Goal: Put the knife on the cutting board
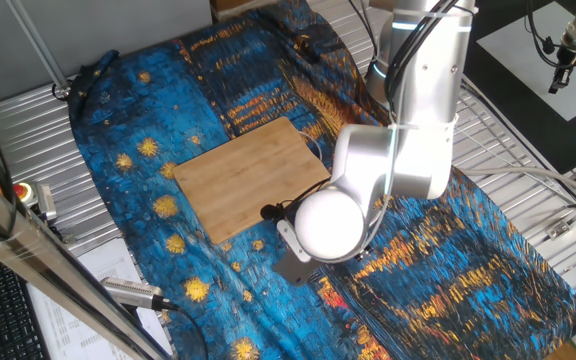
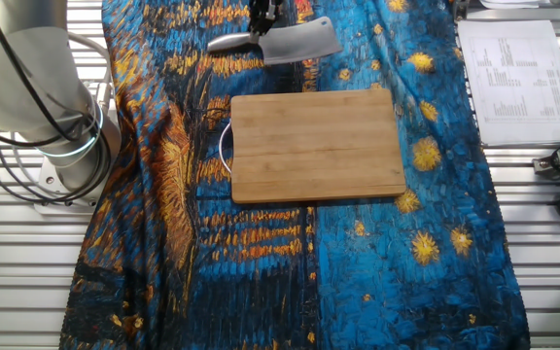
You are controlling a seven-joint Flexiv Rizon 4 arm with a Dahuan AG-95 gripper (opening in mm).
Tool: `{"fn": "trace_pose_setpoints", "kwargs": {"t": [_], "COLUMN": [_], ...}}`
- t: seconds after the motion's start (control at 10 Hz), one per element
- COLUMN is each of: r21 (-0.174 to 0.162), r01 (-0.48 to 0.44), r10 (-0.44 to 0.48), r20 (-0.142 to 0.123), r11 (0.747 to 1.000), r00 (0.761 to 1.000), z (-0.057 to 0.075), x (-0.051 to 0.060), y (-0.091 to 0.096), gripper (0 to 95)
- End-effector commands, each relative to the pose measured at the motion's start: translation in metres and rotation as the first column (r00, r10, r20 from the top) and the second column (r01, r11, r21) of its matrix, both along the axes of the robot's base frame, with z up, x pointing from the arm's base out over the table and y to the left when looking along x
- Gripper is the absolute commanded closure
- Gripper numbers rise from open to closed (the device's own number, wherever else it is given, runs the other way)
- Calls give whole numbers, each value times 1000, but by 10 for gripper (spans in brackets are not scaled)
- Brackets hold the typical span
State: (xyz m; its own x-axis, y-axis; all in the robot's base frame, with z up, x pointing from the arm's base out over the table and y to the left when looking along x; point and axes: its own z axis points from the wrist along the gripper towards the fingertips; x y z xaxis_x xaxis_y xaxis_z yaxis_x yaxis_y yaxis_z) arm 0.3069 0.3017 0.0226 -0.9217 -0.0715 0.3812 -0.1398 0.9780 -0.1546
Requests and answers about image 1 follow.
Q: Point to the steel cleaver knife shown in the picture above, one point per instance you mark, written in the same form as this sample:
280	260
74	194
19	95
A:
293	272

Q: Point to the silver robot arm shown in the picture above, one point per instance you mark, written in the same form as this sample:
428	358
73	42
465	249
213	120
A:
418	100

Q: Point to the bamboo cutting board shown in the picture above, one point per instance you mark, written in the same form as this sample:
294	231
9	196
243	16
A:
248	180

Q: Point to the starry night print tablecloth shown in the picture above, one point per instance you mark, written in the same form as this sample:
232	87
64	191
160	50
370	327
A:
168	125

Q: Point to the printed white paper sheet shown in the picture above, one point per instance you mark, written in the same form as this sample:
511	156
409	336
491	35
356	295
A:
93	310

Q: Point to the red emergency stop button box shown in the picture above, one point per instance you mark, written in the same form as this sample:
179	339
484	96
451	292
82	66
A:
38	197

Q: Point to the grey mat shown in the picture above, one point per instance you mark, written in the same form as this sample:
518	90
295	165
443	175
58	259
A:
518	55

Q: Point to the grey metal rod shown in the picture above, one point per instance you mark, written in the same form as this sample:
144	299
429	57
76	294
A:
38	45

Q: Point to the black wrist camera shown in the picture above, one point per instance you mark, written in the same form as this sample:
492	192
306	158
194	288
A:
271	212

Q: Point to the white camera mounting bracket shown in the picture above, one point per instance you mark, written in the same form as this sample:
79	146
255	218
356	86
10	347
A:
290	240

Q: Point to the aluminium frame beam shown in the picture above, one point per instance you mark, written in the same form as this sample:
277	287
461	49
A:
43	260

